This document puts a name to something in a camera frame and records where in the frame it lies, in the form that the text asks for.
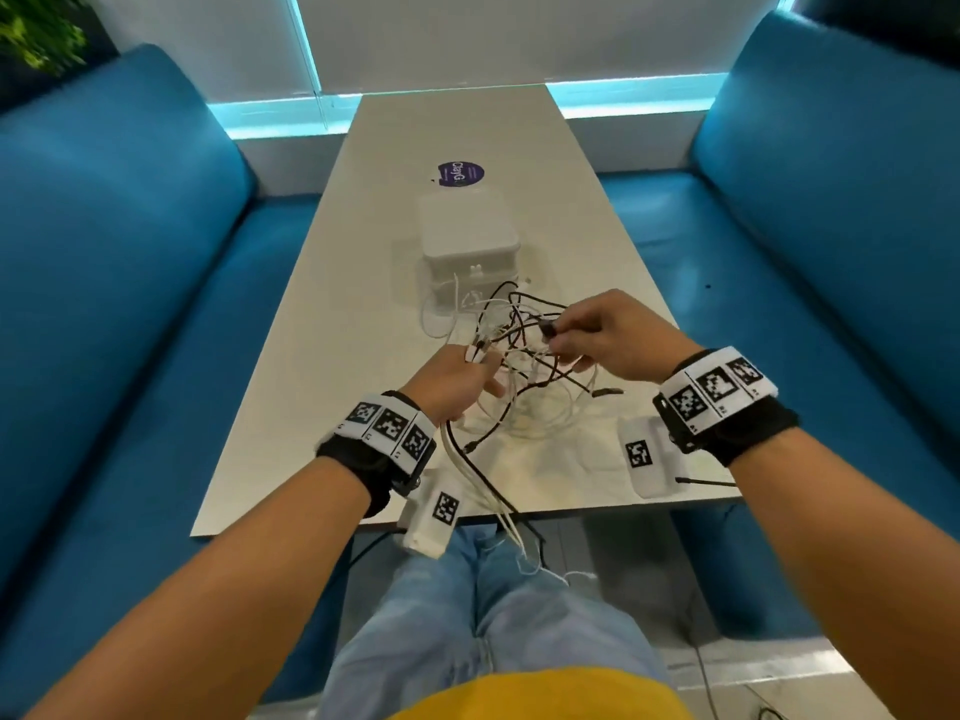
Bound yellow shirt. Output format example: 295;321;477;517
386;666;695;720

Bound white mini drawer box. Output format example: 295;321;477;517
416;188;523;308

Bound silver metal floor rail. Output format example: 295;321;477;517
659;636;856;692

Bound green artificial plant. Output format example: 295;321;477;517
0;0;91;76

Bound person's right hand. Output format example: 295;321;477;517
543;288;707;386

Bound person's left forearm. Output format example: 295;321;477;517
22;456;373;720

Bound light blue jeans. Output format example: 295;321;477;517
314;522;676;720

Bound blue sofa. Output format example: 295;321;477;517
599;10;960;642
0;42;354;713

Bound person's right forearm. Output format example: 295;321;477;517
727;426;960;720

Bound white table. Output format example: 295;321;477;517
189;84;744;539

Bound black marker wristband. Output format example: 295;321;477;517
316;390;439;518
652;345;800;468

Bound black camera cable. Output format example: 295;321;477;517
674;475;789;720
348;528;406;571

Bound bundle of charging cables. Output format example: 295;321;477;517
438;340;601;586

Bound cyan wall light strips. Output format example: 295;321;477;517
208;0;800;142

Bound person's left hand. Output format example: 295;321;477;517
397;344;508;429

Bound round purple sticker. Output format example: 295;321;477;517
432;159;487;190

